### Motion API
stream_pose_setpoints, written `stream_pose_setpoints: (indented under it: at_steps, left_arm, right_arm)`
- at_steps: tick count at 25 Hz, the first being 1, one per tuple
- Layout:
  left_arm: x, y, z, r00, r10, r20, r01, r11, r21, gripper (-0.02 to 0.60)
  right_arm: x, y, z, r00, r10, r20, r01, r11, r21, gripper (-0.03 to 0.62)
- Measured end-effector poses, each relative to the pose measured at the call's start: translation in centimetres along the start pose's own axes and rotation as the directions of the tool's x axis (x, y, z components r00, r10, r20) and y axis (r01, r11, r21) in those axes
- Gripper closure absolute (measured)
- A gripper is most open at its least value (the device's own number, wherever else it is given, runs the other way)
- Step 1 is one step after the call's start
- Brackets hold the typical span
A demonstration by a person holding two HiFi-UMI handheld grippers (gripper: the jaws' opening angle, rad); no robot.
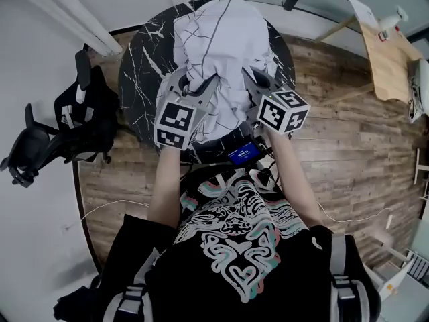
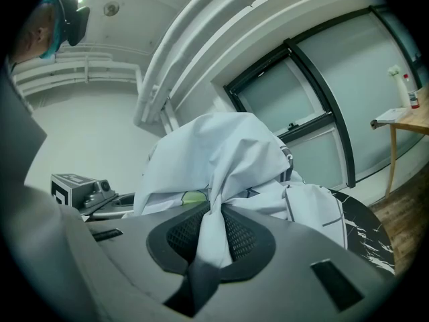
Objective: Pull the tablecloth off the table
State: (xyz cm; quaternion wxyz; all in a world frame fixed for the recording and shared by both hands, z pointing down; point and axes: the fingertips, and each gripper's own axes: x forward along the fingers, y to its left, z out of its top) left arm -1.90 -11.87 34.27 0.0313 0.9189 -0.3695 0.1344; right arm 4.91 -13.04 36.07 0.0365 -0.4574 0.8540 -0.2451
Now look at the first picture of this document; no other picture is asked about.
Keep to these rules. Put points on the black printed t-shirt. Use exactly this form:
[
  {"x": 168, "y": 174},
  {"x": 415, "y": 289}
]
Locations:
[{"x": 234, "y": 253}]

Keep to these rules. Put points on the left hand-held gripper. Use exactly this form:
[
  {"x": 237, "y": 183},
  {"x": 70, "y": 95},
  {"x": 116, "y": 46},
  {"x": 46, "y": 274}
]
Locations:
[{"x": 176, "y": 116}]

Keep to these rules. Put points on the person's right forearm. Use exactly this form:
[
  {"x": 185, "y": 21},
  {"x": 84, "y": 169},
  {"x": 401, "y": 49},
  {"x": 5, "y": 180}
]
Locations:
[{"x": 295, "y": 176}]

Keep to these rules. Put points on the black office chair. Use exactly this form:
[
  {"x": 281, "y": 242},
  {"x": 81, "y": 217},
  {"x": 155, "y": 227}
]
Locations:
[{"x": 63, "y": 119}]

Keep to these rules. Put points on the small blue-screen device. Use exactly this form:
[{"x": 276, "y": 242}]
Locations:
[{"x": 244, "y": 153}]

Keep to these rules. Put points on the white wall pipes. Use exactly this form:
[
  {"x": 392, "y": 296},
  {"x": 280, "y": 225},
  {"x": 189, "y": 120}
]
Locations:
[{"x": 67, "y": 15}]

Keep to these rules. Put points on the white cabinet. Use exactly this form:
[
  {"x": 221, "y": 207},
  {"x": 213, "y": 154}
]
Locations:
[{"x": 399, "y": 280}]

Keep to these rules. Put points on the person's left forearm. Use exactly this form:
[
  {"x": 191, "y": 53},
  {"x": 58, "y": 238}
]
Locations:
[{"x": 167, "y": 186}]

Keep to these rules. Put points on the white paper sheet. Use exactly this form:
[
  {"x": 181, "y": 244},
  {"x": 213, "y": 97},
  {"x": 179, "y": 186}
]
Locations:
[{"x": 360, "y": 10}]

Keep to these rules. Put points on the light wooden desk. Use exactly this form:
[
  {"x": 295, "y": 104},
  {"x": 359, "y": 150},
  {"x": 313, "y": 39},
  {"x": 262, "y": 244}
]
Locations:
[{"x": 388, "y": 62}]

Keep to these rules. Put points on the black marble round table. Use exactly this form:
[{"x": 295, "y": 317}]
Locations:
[{"x": 140, "y": 65}]

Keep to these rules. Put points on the small red white box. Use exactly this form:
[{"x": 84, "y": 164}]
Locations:
[{"x": 383, "y": 35}]

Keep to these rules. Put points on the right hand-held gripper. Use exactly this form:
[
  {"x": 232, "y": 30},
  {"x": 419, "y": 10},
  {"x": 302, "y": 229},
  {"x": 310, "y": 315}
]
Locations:
[{"x": 281, "y": 111}]

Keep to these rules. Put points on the white grid-lined tablecloth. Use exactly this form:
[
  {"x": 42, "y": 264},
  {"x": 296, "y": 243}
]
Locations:
[{"x": 228, "y": 45}]

